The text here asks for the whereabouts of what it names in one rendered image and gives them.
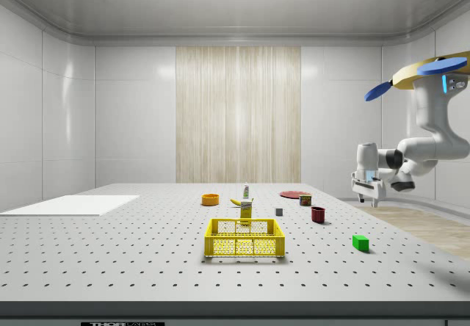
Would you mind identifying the white board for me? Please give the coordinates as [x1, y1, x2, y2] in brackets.
[0, 194, 141, 217]

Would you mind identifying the green block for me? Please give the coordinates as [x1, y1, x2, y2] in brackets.
[352, 234, 370, 253]

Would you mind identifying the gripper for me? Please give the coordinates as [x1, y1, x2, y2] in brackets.
[350, 171, 387, 209]

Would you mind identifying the yellow basket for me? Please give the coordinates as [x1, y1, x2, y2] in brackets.
[203, 217, 287, 260]

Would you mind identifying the red plate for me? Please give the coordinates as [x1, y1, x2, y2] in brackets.
[279, 189, 313, 200]

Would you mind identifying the yellow bowl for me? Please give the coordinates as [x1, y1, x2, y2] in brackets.
[200, 192, 221, 207]

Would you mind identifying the yellow white box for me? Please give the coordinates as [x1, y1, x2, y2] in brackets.
[239, 199, 253, 227]

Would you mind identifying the red mug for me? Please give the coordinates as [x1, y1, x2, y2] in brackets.
[310, 205, 327, 225]

